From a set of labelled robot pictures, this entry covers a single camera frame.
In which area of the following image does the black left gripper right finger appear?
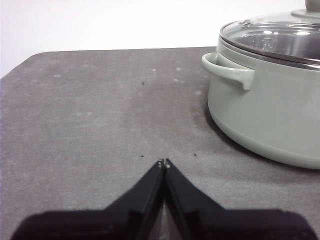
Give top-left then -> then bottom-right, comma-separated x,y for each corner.
164,157 -> 315,240

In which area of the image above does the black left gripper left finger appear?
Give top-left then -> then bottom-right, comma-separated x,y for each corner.
9,158 -> 166,240

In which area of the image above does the glass lid with green knob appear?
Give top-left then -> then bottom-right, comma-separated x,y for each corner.
219,0 -> 320,69

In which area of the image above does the pale green electric steamer pot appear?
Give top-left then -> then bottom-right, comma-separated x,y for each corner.
200,36 -> 320,171

